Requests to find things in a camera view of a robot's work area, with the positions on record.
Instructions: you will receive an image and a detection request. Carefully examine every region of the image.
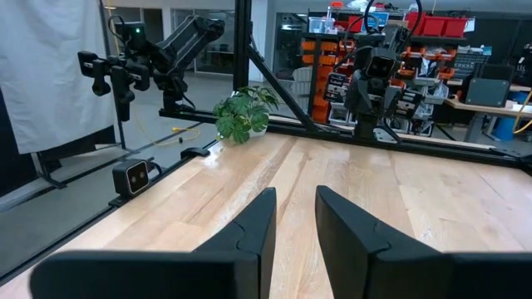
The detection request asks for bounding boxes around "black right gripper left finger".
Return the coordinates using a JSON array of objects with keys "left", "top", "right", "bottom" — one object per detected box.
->
[{"left": 28, "top": 186, "right": 278, "bottom": 299}]

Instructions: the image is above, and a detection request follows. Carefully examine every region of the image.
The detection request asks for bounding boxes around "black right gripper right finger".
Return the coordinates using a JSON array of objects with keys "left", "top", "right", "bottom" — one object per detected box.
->
[{"left": 314, "top": 184, "right": 532, "bottom": 299}]

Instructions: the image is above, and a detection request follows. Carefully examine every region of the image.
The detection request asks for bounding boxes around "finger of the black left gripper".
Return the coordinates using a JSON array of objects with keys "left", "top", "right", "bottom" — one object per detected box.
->
[
  {"left": 384, "top": 85, "right": 402, "bottom": 118},
  {"left": 347, "top": 78, "right": 366, "bottom": 115}
]

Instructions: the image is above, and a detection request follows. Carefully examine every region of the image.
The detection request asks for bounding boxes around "rack with orange bins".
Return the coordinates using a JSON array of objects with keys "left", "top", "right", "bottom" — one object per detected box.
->
[{"left": 301, "top": 32, "right": 348, "bottom": 125}]

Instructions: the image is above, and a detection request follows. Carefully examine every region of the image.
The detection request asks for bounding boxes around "clear plastic box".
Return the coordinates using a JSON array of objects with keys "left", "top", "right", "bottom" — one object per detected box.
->
[{"left": 309, "top": 16, "right": 329, "bottom": 34}]

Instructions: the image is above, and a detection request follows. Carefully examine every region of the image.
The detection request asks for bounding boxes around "red storage bin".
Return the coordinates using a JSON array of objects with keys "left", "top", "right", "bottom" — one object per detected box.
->
[
  {"left": 406, "top": 11, "right": 425, "bottom": 38},
  {"left": 446, "top": 16, "right": 470, "bottom": 39},
  {"left": 423, "top": 15, "right": 448, "bottom": 38}
]

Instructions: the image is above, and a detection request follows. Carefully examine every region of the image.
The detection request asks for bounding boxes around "wooden workbench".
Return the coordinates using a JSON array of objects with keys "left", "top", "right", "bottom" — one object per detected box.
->
[{"left": 443, "top": 82, "right": 532, "bottom": 145}]

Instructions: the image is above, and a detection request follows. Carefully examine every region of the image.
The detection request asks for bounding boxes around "dark parts drawer cabinet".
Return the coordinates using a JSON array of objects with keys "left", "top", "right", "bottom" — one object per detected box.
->
[{"left": 452, "top": 45, "right": 491, "bottom": 80}]

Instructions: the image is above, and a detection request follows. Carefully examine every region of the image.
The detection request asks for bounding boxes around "grey equipment case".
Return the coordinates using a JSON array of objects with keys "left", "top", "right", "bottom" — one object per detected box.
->
[{"left": 464, "top": 64, "right": 515, "bottom": 108}]

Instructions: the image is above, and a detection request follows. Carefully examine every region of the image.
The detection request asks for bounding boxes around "green artificial plant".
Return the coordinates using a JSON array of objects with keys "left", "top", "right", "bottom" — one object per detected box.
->
[{"left": 212, "top": 85, "right": 280, "bottom": 145}]

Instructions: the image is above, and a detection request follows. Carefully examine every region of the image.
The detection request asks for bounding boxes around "blue barrel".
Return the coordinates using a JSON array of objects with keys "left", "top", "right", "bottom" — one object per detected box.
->
[{"left": 493, "top": 115, "right": 520, "bottom": 142}]

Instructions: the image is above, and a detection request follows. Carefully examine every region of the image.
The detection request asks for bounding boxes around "white hanging curtain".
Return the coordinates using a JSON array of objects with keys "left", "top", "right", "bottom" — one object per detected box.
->
[{"left": 0, "top": 0, "right": 116, "bottom": 155}]

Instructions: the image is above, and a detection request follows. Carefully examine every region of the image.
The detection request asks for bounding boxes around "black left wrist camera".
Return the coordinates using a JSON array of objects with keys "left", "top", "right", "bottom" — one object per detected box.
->
[{"left": 366, "top": 54, "right": 397, "bottom": 80}]

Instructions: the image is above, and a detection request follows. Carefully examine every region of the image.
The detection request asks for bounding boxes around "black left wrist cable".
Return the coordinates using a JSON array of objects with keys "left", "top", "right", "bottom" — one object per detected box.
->
[{"left": 363, "top": 0, "right": 424, "bottom": 47}]

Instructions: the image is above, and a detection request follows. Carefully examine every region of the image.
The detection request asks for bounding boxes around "black table edge bracket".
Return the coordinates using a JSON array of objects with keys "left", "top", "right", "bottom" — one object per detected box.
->
[{"left": 180, "top": 146, "right": 211, "bottom": 160}]

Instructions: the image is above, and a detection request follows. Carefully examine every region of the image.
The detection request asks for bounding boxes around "black table-level camera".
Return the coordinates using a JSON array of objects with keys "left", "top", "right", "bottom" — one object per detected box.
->
[{"left": 111, "top": 158, "right": 151, "bottom": 199}]

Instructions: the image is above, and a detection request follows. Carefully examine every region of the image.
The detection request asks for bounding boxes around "yellow floor cable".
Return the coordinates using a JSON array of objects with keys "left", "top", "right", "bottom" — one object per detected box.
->
[{"left": 132, "top": 105, "right": 201, "bottom": 147}]

